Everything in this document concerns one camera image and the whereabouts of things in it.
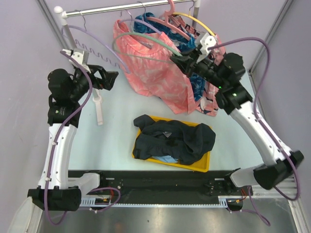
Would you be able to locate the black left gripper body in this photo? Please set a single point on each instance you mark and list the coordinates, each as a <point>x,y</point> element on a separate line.
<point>97,82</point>

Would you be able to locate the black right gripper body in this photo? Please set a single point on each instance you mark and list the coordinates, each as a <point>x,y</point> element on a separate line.
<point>205,68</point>

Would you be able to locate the green plastic hanger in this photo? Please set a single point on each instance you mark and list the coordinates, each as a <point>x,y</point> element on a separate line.
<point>142,46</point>

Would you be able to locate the dark navy shorts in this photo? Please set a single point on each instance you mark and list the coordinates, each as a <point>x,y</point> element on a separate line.
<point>175,143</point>

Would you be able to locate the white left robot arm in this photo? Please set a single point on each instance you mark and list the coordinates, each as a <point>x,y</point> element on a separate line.
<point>54,191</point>

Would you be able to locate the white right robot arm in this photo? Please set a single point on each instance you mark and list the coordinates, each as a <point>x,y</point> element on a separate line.
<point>279,161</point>

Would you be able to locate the blue patterned shorts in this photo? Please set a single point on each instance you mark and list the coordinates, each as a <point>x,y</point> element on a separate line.
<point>197,82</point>

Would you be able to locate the pink white patterned shorts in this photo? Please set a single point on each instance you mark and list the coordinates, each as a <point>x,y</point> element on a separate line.
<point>163,80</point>

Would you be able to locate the pink navy patterned shorts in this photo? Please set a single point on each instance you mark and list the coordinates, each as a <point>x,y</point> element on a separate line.
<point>207,103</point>

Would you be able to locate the pink plastic hanger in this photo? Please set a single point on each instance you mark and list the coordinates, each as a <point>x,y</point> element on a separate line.
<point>166,22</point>

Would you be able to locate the lilac notched hanger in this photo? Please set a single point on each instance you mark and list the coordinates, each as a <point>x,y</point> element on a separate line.
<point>94,33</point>

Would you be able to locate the yellow plastic hanger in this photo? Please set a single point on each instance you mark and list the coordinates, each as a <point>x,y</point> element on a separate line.
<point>196,20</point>

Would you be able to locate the lilac hanger with shorts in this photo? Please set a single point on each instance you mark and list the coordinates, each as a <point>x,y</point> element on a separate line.
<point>146,26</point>

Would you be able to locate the light blue shorts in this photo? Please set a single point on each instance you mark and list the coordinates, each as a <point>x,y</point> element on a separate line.
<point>166,159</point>

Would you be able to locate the metal clothes rack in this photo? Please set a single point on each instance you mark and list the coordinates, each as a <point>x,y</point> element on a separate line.
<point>62,17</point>

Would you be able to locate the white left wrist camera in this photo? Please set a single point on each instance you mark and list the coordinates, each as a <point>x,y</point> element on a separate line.
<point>80,56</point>

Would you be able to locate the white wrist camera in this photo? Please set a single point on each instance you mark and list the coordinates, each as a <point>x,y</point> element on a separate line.
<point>204,41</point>
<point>80,56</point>

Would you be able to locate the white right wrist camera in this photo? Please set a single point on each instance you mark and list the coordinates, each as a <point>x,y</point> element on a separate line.
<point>204,41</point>

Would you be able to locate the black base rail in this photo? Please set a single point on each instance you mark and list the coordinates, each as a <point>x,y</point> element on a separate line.
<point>171,187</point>

